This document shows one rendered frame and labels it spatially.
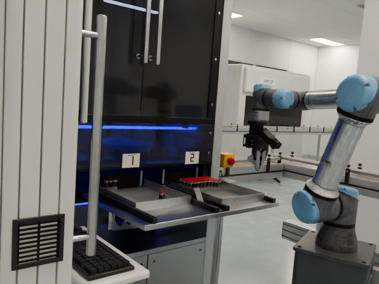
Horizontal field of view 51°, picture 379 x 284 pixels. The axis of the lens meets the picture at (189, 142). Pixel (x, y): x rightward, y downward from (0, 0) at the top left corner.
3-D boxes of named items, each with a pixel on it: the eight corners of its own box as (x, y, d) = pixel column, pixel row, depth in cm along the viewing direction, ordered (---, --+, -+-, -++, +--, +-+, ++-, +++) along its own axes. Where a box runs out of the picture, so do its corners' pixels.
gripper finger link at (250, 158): (249, 169, 171) (251, 147, 170) (259, 171, 166) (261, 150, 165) (244, 169, 169) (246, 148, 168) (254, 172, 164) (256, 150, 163)
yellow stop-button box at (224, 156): (214, 165, 209) (215, 152, 208) (223, 164, 213) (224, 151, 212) (224, 168, 203) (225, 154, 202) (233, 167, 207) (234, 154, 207)
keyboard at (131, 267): (37, 234, 133) (37, 227, 132) (76, 228, 142) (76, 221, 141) (88, 282, 102) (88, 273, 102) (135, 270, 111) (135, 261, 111)
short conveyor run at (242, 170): (206, 186, 210) (208, 157, 209) (188, 180, 222) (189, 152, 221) (284, 177, 254) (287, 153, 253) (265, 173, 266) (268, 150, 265)
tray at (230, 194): (170, 189, 181) (170, 181, 181) (211, 184, 198) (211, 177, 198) (221, 207, 156) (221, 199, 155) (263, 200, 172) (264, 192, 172)
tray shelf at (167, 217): (81, 196, 164) (82, 192, 164) (206, 183, 208) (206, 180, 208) (144, 231, 127) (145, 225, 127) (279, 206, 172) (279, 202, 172)
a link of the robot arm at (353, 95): (335, 228, 141) (404, 84, 119) (305, 232, 133) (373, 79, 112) (312, 208, 150) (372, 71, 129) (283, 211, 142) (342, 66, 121)
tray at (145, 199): (92, 191, 167) (93, 183, 166) (144, 186, 183) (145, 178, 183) (135, 212, 141) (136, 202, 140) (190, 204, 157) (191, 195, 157)
